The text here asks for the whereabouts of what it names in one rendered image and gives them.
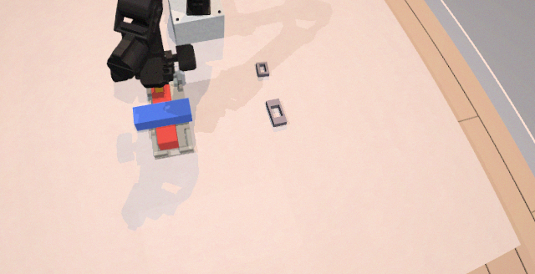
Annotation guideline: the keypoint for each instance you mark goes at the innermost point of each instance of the red bar with rectangular socket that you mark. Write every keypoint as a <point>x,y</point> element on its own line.
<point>166,135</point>

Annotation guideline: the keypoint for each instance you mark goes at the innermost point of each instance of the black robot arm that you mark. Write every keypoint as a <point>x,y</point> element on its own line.
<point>140,36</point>

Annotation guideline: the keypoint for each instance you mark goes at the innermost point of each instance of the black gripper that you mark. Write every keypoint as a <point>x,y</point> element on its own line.
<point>184,55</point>

